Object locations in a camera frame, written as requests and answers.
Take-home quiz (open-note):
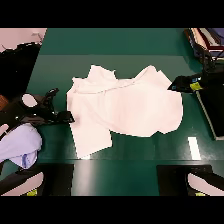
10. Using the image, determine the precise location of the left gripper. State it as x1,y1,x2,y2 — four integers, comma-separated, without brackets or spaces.
37,110,76,127

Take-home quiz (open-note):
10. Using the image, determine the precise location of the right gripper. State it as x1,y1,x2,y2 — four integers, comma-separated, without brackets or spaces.
167,75,204,94

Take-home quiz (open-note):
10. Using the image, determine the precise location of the white shirt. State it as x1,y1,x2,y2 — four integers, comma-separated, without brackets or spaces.
66,64,184,160

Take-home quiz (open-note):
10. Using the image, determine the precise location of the lavender garment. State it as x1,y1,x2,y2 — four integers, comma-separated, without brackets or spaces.
0,122,44,170

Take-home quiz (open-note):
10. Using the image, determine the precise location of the heap of clothes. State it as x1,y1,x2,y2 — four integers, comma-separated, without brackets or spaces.
182,27,224,62

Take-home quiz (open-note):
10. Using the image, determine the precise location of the pale pink garment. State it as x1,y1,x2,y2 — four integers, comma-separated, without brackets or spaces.
0,27,48,53

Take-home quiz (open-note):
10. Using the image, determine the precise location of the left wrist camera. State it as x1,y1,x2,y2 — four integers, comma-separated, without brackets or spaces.
43,87,60,113

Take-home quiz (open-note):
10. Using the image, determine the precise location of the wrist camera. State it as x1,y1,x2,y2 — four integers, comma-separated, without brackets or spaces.
198,48,218,77
43,87,60,113

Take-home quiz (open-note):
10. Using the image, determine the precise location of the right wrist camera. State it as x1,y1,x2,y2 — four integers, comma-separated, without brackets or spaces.
198,48,218,77

